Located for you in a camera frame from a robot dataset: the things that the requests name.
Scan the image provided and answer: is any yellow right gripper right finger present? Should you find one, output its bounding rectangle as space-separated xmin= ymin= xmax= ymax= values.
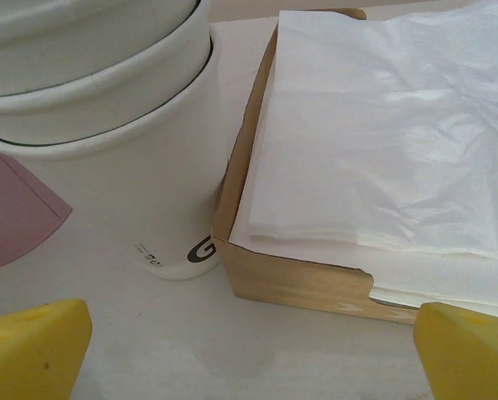
xmin=412 ymin=302 xmax=498 ymax=400

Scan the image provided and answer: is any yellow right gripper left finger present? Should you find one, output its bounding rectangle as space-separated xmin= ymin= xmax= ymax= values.
xmin=0 ymin=298 xmax=93 ymax=400

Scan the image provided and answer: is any white paper napkin stack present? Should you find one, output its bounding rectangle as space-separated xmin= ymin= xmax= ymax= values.
xmin=227 ymin=224 xmax=498 ymax=322

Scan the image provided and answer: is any pink cylindrical container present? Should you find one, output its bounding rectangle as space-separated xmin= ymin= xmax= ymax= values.
xmin=0 ymin=141 xmax=73 ymax=273

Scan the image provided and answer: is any printed white paper cup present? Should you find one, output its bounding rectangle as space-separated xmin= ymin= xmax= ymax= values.
xmin=0 ymin=35 xmax=233 ymax=281

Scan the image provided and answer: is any brown cardboard napkin tray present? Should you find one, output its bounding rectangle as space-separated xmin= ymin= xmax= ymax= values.
xmin=211 ymin=7 xmax=498 ymax=326

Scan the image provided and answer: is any stack of white napkins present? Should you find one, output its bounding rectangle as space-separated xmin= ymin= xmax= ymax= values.
xmin=248 ymin=0 xmax=498 ymax=262

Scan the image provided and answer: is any plain white paper cup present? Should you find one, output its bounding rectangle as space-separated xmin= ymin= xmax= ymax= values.
xmin=0 ymin=7 xmax=214 ymax=147
xmin=0 ymin=0 xmax=212 ymax=98

